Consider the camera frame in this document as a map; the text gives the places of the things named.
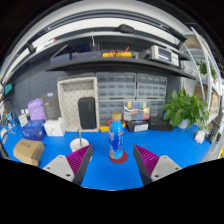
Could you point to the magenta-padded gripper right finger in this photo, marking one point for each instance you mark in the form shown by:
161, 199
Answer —
163, 167

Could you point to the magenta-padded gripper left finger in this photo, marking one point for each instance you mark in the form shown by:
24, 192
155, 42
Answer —
60, 166

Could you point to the blue drink bottle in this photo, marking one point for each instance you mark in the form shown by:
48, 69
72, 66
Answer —
116, 138

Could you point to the white ribbed mug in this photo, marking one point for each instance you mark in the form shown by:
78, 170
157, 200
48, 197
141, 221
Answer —
78, 145

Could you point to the brown cardboard box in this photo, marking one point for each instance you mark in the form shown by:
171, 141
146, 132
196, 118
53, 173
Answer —
28, 151

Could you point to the metal spoon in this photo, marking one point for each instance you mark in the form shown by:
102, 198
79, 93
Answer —
80, 135

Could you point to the white carton box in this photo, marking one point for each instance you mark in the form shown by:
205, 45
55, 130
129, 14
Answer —
54, 127

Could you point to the flat round red coaster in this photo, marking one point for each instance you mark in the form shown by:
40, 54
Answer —
124, 158

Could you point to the flat black case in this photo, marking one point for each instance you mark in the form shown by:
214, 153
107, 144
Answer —
160, 124

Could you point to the blue carton box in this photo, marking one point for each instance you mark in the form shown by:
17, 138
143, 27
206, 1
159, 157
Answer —
33, 130

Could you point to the small white device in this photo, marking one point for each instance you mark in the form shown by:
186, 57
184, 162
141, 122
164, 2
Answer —
200, 136

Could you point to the black box with white label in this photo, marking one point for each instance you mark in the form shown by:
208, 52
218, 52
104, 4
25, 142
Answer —
137, 126

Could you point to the small white box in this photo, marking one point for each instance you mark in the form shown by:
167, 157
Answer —
22, 120

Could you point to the black zip pouch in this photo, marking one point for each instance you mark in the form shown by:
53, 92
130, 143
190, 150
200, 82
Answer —
87, 113

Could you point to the dark grey upright carton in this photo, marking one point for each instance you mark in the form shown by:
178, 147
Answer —
51, 106

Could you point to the purple plastic bag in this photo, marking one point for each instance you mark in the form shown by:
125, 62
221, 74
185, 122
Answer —
36, 109

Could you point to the potted green plant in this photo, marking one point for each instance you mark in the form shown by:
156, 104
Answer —
183, 108

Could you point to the clear organizer box, coloured parts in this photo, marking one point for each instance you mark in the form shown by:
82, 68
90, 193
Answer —
136, 110

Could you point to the beige dotted storage tray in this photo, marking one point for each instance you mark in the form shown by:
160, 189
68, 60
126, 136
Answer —
68, 100

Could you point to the grey small-parts drawer cabinet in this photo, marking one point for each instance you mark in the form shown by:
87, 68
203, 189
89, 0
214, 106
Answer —
108, 108
116, 86
152, 86

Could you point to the teal plastic bin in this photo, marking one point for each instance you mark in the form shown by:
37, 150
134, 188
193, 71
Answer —
8, 89

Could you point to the white shelf rack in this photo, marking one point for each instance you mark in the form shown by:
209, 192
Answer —
206, 76

